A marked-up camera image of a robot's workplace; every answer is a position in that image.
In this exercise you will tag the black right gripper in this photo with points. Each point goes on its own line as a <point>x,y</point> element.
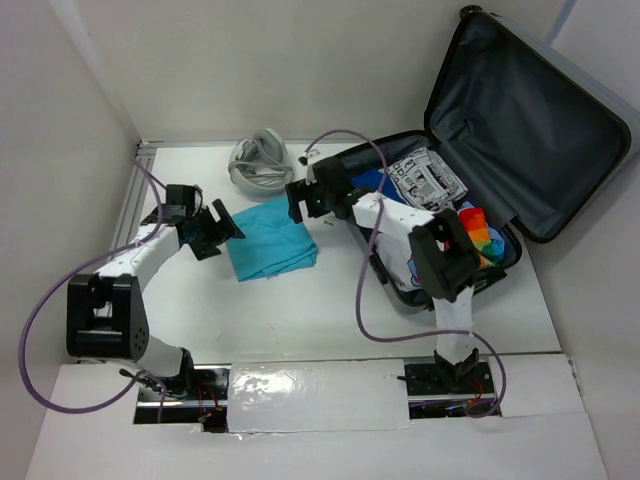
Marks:
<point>299,191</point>

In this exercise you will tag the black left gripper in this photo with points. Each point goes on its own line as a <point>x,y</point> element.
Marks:
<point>221,231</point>

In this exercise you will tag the dark blue garment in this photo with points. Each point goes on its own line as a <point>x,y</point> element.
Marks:
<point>372,179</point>

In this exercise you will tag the newspaper print garment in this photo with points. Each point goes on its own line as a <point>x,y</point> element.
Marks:
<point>424,180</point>

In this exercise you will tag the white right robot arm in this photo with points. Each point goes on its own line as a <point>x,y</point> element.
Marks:
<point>432,248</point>

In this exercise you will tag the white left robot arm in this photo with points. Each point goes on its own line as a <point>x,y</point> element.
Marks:
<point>106,316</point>

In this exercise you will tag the light blue folded shirt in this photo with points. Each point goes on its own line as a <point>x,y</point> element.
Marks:
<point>273,243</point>

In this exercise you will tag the white cartoon print garment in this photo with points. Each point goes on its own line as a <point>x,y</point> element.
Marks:
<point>397,258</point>

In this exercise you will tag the rainbow coloured garment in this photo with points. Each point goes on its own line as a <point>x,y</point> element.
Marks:
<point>487,241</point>

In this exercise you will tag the white foil tape sheet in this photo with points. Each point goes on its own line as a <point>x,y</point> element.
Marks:
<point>322,396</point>

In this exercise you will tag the grey open suitcase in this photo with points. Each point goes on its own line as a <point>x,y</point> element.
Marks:
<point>531,135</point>

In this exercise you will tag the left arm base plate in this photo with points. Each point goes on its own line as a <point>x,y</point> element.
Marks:
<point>203,405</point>

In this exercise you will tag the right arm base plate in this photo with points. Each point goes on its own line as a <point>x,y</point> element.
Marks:
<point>436,389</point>

